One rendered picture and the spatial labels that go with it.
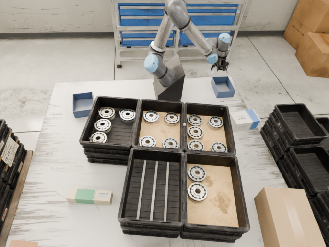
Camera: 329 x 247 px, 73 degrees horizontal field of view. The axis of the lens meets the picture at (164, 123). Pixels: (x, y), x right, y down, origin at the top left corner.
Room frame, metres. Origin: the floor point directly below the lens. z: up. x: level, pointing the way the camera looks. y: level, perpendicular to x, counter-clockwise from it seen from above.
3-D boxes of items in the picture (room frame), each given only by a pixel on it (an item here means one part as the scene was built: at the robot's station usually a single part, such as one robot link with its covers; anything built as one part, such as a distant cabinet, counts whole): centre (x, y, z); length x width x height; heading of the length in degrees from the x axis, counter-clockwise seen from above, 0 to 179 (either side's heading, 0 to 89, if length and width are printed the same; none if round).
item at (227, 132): (0.90, -0.27, 0.87); 0.40 x 0.30 x 0.11; 0
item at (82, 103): (1.19, 0.63, 0.74); 0.20 x 0.15 x 0.07; 19
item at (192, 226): (0.50, -0.27, 0.92); 0.40 x 0.30 x 0.02; 0
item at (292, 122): (1.36, -1.18, 0.37); 0.40 x 0.30 x 0.45; 11
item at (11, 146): (0.92, 1.22, 0.41); 0.31 x 0.02 x 0.16; 11
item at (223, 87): (1.55, -0.48, 0.74); 0.20 x 0.15 x 0.07; 11
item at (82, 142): (0.90, 0.33, 0.92); 0.40 x 0.30 x 0.02; 0
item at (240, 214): (0.50, -0.27, 0.87); 0.40 x 0.30 x 0.11; 0
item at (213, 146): (0.79, -0.35, 0.86); 0.10 x 0.10 x 0.01
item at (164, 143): (0.80, -0.05, 0.86); 0.10 x 0.10 x 0.01
